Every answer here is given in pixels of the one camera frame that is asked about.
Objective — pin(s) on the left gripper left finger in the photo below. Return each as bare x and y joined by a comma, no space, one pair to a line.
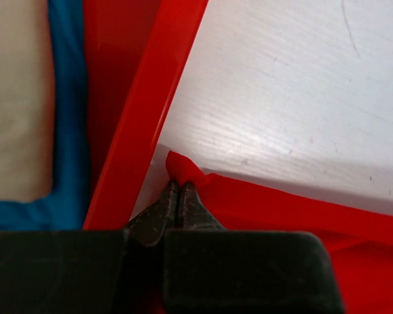
89,271

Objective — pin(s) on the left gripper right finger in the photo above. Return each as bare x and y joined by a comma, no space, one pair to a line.
210,269

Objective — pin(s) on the red t shirt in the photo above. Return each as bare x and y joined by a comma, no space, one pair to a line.
359,243

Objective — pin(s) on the blue folded t shirt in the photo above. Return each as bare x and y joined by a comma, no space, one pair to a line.
66,206

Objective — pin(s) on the beige folded t shirt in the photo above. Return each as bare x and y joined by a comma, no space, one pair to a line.
27,101

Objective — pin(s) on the red plastic bin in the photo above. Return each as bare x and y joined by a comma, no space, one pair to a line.
135,54

